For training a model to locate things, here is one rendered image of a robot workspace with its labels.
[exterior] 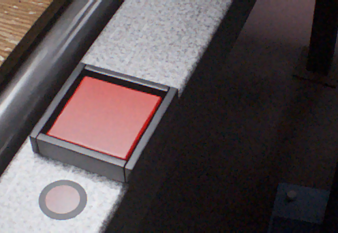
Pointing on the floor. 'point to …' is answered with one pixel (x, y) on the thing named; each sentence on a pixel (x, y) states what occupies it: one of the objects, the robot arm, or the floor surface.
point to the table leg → (321, 47)
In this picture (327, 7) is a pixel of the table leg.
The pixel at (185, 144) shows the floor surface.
